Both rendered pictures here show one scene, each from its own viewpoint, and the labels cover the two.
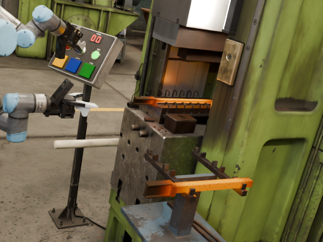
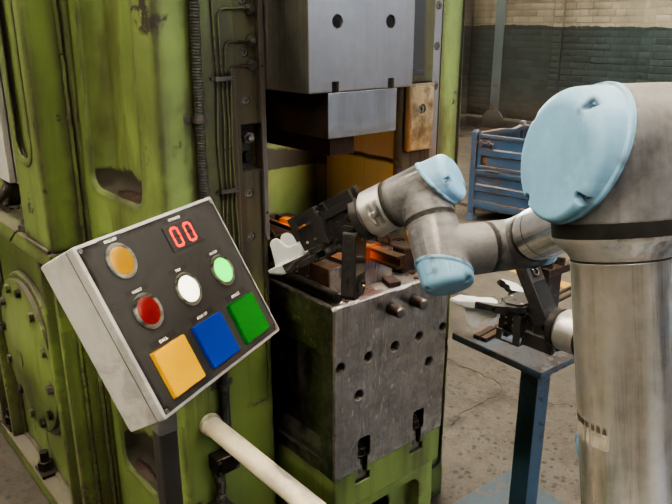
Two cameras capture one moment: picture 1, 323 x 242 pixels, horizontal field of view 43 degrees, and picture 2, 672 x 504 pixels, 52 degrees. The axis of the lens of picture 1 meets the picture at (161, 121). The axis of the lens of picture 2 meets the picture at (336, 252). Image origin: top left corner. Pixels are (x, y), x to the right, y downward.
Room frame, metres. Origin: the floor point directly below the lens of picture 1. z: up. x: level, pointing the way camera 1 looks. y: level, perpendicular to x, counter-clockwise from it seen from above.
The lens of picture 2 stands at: (2.06, 1.56, 1.50)
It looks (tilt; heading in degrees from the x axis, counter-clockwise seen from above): 18 degrees down; 265
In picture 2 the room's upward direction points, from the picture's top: straight up
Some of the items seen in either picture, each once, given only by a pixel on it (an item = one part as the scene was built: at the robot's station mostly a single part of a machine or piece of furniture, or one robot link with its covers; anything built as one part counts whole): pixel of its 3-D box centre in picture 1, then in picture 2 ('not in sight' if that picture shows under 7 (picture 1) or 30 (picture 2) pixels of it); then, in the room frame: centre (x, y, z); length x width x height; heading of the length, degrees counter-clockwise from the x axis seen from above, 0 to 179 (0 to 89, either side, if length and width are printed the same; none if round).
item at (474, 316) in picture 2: (75, 100); (473, 312); (1.69, 0.38, 0.98); 0.09 x 0.03 x 0.06; 161
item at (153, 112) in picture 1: (185, 107); (306, 248); (1.98, -0.11, 0.96); 0.42 x 0.20 x 0.09; 125
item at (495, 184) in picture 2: not in sight; (559, 178); (-0.15, -3.52, 0.36); 1.20 x 0.80 x 0.72; 130
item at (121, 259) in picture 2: not in sight; (121, 260); (2.29, 0.56, 1.16); 0.05 x 0.03 x 0.04; 35
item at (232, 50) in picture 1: (229, 62); (419, 116); (1.68, -0.22, 1.27); 0.09 x 0.02 x 0.17; 35
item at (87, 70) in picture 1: (87, 70); (246, 318); (2.12, 0.43, 1.01); 0.07 x 0.05 x 0.07; 60
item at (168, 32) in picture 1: (202, 35); (304, 104); (1.98, -0.11, 1.32); 0.42 x 0.20 x 0.10; 125
